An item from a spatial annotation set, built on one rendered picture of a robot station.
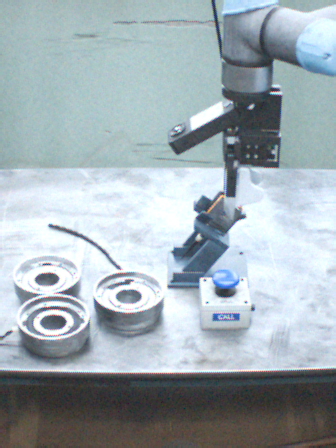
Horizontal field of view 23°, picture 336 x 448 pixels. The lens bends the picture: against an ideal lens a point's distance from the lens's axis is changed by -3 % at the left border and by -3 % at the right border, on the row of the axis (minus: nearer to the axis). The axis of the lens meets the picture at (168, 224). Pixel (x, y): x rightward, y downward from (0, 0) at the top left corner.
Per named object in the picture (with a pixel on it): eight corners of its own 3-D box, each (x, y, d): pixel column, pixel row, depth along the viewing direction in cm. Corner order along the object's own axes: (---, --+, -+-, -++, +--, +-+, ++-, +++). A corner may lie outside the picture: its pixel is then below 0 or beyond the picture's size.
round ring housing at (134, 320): (165, 333, 123) (165, 311, 121) (92, 333, 123) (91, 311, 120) (163, 291, 132) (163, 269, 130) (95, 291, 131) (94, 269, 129)
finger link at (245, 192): (263, 227, 127) (266, 170, 123) (224, 227, 127) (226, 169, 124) (261, 219, 130) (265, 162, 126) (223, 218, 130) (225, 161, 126)
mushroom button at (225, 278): (211, 310, 124) (213, 282, 121) (210, 294, 127) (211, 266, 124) (239, 310, 124) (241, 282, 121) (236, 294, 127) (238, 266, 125)
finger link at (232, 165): (236, 201, 124) (238, 144, 120) (225, 201, 124) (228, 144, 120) (234, 188, 128) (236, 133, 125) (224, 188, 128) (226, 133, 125)
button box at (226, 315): (201, 330, 124) (202, 304, 121) (198, 301, 130) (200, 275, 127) (256, 329, 124) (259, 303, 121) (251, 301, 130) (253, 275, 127)
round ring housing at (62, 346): (88, 314, 126) (87, 292, 124) (92, 359, 118) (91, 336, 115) (19, 317, 125) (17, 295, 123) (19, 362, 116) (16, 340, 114)
